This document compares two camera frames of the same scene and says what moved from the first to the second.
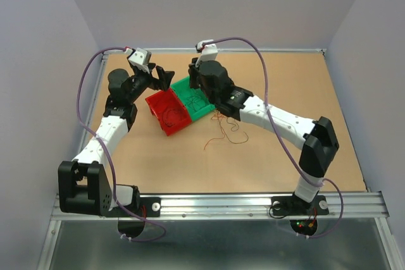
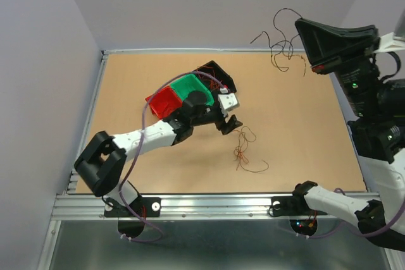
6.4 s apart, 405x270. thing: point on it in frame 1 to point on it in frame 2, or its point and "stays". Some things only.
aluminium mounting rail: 242,207 stays
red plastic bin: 169,111 stays
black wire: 224,132 to 283,47
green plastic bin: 194,98 stays
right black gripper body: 195,76 to 357,62
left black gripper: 164,76 to 226,127
